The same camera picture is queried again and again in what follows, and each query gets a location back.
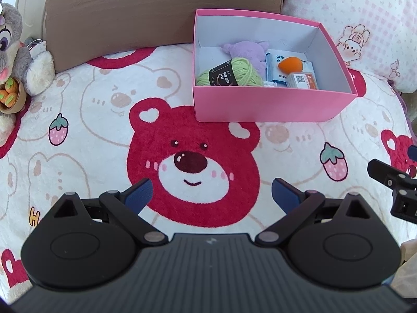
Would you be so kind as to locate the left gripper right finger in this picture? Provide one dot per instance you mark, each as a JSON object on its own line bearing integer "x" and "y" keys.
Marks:
{"x": 298, "y": 206}

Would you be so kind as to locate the grey bunny plush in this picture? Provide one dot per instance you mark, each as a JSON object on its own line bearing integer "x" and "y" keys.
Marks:
{"x": 21, "y": 74}

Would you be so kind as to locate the brown cushion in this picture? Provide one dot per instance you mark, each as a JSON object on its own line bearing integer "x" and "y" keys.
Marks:
{"x": 80, "y": 30}

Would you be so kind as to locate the beige curtain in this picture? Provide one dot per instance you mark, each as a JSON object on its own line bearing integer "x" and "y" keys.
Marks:
{"x": 410, "y": 100}

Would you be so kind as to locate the bear print blanket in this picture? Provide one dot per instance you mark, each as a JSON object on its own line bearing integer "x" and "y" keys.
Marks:
{"x": 113, "y": 121}

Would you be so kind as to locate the pink cardboard box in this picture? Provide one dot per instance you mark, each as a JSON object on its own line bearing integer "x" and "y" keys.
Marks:
{"x": 216, "y": 27}

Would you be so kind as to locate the orange makeup sponge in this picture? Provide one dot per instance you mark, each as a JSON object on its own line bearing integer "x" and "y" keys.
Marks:
{"x": 290, "y": 65}

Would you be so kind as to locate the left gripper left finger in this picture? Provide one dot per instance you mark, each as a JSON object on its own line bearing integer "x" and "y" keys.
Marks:
{"x": 125, "y": 207}

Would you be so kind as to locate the orange white card box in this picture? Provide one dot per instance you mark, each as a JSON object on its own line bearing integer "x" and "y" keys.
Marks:
{"x": 302, "y": 81}

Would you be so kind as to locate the green yarn ball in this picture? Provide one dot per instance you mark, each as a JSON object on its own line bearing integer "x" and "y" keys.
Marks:
{"x": 235, "y": 72}

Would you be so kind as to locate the white wipes pack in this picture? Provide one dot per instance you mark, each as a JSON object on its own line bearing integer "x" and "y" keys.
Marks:
{"x": 270, "y": 84}

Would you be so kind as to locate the pink patterned pillow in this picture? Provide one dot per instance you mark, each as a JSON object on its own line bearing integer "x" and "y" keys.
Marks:
{"x": 376, "y": 37}

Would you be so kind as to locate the purple plush toy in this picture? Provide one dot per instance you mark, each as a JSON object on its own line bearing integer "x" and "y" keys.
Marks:
{"x": 254, "y": 52}

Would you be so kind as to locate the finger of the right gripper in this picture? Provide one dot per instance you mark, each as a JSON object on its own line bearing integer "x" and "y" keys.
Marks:
{"x": 384, "y": 173}
{"x": 412, "y": 152}

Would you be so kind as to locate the blue tissue pack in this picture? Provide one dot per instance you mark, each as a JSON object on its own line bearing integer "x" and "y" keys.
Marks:
{"x": 273, "y": 57}

